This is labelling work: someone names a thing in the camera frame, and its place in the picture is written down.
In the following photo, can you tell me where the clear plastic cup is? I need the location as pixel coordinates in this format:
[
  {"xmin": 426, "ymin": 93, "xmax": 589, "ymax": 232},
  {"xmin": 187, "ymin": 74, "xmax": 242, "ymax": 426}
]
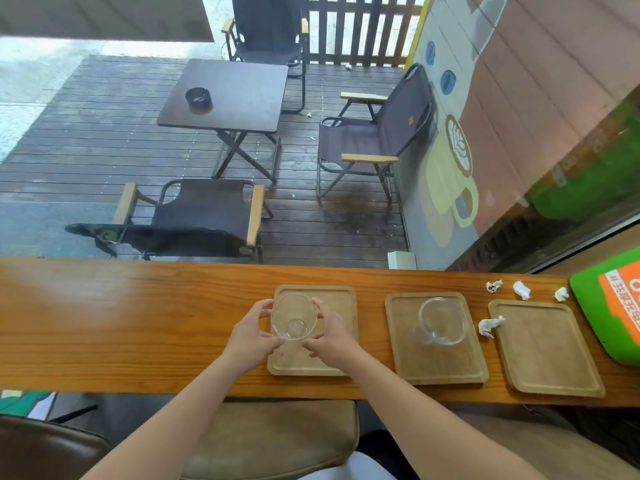
[
  {"xmin": 272, "ymin": 302, "xmax": 319, "ymax": 341},
  {"xmin": 270, "ymin": 292, "xmax": 320, "ymax": 341},
  {"xmin": 417, "ymin": 296, "xmax": 469, "ymax": 347}
]

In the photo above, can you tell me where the person's left hand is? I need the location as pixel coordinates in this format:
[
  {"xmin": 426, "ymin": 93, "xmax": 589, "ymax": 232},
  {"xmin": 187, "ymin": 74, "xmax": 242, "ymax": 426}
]
[{"xmin": 222, "ymin": 298, "xmax": 286, "ymax": 375}]

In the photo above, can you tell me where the orange wooden table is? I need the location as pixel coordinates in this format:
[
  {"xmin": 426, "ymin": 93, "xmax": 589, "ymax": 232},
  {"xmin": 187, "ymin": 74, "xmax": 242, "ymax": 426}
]
[{"xmin": 0, "ymin": 257, "xmax": 640, "ymax": 408}]

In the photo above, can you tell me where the green black charging station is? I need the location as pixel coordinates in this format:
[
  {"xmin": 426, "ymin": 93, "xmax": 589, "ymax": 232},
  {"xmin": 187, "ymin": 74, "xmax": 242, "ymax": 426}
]
[{"xmin": 569, "ymin": 247, "xmax": 640, "ymax": 368}]

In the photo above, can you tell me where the dark outdoor folding table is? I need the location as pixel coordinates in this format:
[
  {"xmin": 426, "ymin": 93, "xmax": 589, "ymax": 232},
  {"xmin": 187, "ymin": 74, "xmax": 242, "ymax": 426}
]
[{"xmin": 157, "ymin": 58, "xmax": 290, "ymax": 185}]

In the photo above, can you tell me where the dark wooden picket fence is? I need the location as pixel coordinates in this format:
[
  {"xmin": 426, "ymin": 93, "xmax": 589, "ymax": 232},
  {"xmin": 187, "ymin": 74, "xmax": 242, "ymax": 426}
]
[{"xmin": 299, "ymin": 0, "xmax": 431, "ymax": 68}]

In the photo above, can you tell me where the person's white shirt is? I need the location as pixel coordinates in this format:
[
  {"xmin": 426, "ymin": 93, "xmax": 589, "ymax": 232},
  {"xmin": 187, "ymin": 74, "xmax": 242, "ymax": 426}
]
[{"xmin": 299, "ymin": 452, "xmax": 397, "ymax": 480}]

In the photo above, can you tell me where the large tissue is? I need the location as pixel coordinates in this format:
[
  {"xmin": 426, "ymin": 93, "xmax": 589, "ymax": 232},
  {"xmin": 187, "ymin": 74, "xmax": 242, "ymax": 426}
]
[{"xmin": 477, "ymin": 315, "xmax": 507, "ymax": 339}]

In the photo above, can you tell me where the person's right hand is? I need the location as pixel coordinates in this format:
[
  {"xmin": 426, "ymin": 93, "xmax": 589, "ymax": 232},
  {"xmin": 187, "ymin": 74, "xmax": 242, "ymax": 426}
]
[{"xmin": 301, "ymin": 297, "xmax": 369, "ymax": 373}]

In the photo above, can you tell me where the square wooden tray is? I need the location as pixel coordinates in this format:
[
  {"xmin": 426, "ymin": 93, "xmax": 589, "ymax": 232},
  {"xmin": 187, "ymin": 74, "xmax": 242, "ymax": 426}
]
[
  {"xmin": 384, "ymin": 292, "xmax": 491, "ymax": 387},
  {"xmin": 267, "ymin": 284, "xmax": 359, "ymax": 377},
  {"xmin": 487, "ymin": 299, "xmax": 607, "ymax": 399}
]

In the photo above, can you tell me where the black folding armchair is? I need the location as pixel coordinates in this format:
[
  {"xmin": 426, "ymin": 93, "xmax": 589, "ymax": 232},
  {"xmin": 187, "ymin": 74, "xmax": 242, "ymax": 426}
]
[
  {"xmin": 221, "ymin": 0, "xmax": 310, "ymax": 115},
  {"xmin": 65, "ymin": 178, "xmax": 275, "ymax": 263},
  {"xmin": 316, "ymin": 63, "xmax": 435, "ymax": 203}
]

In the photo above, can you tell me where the person's right forearm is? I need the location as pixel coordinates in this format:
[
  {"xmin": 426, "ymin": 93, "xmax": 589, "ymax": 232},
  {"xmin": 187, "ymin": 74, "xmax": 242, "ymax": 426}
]
[{"xmin": 345, "ymin": 352, "xmax": 546, "ymax": 480}]

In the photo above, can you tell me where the person's left forearm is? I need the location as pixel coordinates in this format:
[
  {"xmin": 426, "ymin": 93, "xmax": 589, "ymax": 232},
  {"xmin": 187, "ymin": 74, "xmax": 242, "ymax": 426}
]
[{"xmin": 82, "ymin": 354, "xmax": 251, "ymax": 480}]

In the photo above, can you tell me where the black ashtray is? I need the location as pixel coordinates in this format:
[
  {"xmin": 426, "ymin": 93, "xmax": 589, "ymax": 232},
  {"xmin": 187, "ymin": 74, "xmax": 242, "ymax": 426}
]
[{"xmin": 185, "ymin": 87, "xmax": 213, "ymax": 115}]

